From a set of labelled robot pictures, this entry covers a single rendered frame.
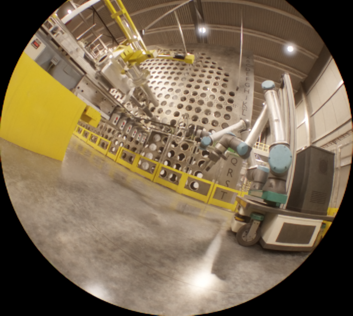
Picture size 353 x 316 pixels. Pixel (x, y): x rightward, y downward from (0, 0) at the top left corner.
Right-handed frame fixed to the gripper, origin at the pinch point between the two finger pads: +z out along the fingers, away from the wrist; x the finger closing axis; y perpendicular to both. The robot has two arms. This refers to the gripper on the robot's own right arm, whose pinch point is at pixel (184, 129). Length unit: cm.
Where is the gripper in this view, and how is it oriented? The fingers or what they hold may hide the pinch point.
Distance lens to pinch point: 152.1
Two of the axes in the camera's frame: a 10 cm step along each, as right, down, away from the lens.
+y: -2.7, 9.6, 0.5
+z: -9.0, -2.7, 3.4
